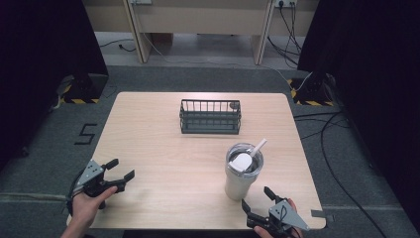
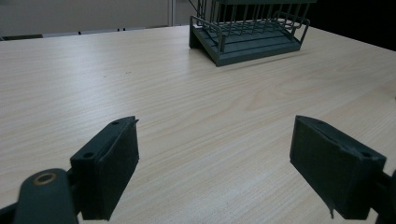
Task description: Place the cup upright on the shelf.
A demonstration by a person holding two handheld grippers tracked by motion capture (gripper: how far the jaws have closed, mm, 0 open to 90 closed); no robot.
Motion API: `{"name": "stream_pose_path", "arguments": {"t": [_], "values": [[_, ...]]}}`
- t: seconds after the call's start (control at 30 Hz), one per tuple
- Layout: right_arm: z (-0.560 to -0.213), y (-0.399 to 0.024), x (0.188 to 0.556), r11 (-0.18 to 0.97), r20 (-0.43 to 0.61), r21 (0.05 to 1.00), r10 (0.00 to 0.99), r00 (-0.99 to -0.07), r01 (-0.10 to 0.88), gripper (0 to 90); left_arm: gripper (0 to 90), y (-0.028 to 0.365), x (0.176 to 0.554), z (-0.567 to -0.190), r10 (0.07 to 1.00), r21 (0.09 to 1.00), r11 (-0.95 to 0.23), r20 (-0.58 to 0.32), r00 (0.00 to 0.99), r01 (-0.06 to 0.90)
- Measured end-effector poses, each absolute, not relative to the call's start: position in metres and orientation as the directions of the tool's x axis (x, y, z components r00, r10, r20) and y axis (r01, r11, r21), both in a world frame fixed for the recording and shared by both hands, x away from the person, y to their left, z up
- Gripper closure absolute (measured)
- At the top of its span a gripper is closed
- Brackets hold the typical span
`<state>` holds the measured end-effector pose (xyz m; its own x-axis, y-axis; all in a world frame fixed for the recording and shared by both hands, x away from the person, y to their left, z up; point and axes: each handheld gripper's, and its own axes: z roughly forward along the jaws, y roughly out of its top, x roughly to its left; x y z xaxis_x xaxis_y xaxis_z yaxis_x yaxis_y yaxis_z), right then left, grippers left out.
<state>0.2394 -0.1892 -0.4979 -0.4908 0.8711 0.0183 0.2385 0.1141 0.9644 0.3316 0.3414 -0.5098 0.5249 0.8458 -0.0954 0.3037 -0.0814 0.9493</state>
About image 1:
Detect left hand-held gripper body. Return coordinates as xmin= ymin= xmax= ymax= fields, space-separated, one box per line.
xmin=76 ymin=159 xmax=115 ymax=198

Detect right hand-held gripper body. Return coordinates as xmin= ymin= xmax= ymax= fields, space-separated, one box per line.
xmin=247 ymin=198 xmax=311 ymax=238

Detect white tumbler with straw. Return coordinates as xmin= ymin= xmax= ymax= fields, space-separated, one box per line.
xmin=224 ymin=138 xmax=268 ymax=202

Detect black wire basket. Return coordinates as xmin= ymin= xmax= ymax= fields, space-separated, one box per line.
xmin=178 ymin=98 xmax=243 ymax=136

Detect person's right hand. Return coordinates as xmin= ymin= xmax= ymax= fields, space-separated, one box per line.
xmin=253 ymin=197 xmax=311 ymax=238

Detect person's left hand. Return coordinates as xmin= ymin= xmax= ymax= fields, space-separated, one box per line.
xmin=70 ymin=185 xmax=119 ymax=229

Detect black stand base striped tape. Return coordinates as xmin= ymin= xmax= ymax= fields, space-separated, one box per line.
xmin=59 ymin=72 xmax=110 ymax=105
xmin=286 ymin=71 xmax=336 ymax=107

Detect black curtain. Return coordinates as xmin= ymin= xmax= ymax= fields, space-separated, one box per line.
xmin=296 ymin=0 xmax=420 ymax=227
xmin=0 ymin=0 xmax=110 ymax=168

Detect white power strip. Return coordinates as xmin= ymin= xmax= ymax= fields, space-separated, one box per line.
xmin=273 ymin=0 xmax=298 ymax=9

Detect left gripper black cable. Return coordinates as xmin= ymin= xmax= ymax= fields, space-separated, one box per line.
xmin=65 ymin=168 xmax=87 ymax=216

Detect long black floor cable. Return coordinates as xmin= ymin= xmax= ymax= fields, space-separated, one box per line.
xmin=319 ymin=111 xmax=388 ymax=238

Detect black floor cables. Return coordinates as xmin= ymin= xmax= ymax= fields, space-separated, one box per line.
xmin=292 ymin=111 xmax=352 ymax=141

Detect short black floor cable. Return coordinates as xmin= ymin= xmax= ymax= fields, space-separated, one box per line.
xmin=98 ymin=38 xmax=137 ymax=54

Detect bundle of black power cables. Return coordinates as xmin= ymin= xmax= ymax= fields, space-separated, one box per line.
xmin=266 ymin=2 xmax=304 ymax=69

